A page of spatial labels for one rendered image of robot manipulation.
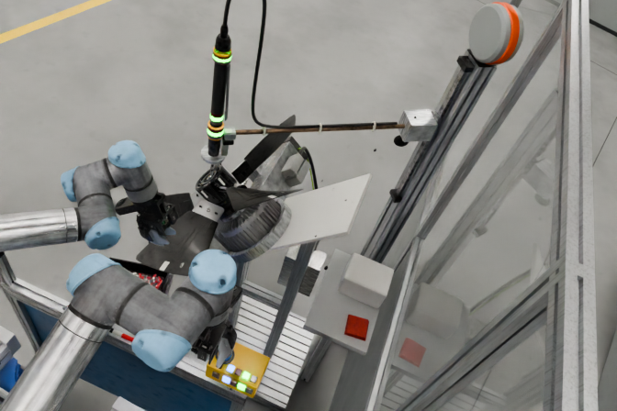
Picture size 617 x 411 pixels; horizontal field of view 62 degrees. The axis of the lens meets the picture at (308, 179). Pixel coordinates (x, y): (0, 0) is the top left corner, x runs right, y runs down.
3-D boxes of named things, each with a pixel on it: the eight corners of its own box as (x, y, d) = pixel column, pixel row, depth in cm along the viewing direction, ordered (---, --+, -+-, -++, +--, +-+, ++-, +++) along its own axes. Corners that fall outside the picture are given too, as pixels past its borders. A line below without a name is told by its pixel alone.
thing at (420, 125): (424, 127, 167) (433, 107, 160) (432, 142, 162) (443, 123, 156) (395, 127, 163) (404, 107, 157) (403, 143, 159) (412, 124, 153)
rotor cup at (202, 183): (228, 192, 185) (204, 166, 180) (255, 183, 176) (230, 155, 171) (208, 221, 176) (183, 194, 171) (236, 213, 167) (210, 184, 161)
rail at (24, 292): (248, 394, 172) (251, 387, 166) (242, 406, 169) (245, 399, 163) (14, 284, 180) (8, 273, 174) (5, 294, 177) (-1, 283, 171)
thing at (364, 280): (388, 276, 204) (398, 261, 195) (377, 310, 193) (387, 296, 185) (348, 259, 205) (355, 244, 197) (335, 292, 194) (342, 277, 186)
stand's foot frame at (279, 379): (315, 330, 275) (318, 324, 269) (282, 414, 245) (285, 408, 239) (210, 283, 281) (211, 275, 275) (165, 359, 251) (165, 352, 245)
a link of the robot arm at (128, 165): (101, 145, 123) (136, 133, 125) (117, 178, 130) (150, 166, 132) (105, 164, 117) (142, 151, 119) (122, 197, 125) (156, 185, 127)
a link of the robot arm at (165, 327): (112, 343, 80) (159, 291, 87) (171, 383, 78) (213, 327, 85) (107, 322, 75) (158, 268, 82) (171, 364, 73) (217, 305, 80)
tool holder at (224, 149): (230, 145, 151) (233, 121, 144) (234, 163, 147) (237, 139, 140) (199, 147, 148) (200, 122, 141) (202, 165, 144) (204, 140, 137)
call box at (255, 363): (265, 370, 160) (271, 357, 152) (252, 400, 153) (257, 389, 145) (219, 348, 161) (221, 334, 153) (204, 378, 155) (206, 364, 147)
